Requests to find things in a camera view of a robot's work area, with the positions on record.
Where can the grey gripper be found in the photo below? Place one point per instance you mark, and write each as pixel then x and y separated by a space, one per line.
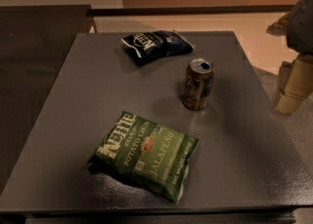
pixel 301 27

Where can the blue chip bag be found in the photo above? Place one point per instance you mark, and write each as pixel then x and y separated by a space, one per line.
pixel 145 47

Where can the green jalapeno chip bag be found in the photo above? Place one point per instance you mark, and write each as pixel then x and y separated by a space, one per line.
pixel 145 153

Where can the opened drink can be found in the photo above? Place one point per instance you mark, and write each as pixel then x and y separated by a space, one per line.
pixel 199 79

